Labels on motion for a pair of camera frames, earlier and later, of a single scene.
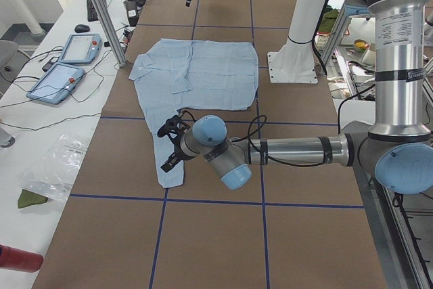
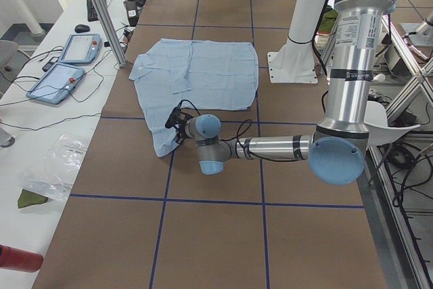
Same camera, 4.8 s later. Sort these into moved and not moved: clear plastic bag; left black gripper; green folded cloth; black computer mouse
Moved: left black gripper
Not moved: black computer mouse; clear plastic bag; green folded cloth
